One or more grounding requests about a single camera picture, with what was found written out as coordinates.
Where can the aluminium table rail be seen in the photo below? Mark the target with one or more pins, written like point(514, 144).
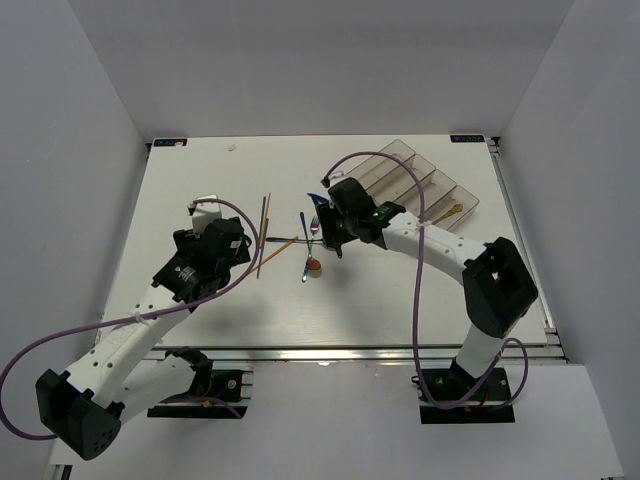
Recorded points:
point(536, 353)

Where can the ornate gold fork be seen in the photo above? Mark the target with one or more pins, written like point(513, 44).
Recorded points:
point(455, 209)

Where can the left blue label sticker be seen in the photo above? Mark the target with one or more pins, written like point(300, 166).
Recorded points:
point(169, 142)

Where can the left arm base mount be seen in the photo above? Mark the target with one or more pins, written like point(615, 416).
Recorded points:
point(214, 394)

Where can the blue label sticker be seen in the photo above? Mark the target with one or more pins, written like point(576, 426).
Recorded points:
point(467, 138)
point(169, 142)

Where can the blue knife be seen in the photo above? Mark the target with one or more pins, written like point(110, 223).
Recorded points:
point(317, 199)

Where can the right blue label sticker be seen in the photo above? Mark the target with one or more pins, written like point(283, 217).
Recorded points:
point(467, 138)

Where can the clear four-compartment organizer tray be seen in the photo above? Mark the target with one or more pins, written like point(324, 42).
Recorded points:
point(400, 175)

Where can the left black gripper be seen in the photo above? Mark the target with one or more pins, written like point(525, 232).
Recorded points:
point(187, 241)

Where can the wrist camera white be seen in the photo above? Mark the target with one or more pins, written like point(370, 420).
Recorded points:
point(333, 178)
point(203, 211)

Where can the iridescent fork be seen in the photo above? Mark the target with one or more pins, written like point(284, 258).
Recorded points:
point(313, 229)

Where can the orange chopstick upright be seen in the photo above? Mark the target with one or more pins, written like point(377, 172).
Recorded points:
point(266, 215)

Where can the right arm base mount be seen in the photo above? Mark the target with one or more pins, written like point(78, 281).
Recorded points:
point(488, 405)

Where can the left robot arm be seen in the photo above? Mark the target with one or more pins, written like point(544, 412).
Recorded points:
point(86, 405)

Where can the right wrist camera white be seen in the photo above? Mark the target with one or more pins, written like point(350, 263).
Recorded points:
point(333, 178)

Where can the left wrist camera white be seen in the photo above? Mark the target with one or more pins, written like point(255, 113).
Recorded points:
point(203, 211)

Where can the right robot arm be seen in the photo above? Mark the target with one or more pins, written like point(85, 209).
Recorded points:
point(498, 287)

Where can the dark blue chopstick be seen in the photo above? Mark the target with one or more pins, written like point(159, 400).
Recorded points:
point(260, 258)

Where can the black spoon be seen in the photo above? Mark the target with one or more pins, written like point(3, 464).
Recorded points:
point(295, 240)

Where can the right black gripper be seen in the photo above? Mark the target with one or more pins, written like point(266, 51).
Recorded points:
point(326, 214)

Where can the orange chopstick diagonal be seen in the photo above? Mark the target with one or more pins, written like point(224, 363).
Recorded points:
point(251, 268)

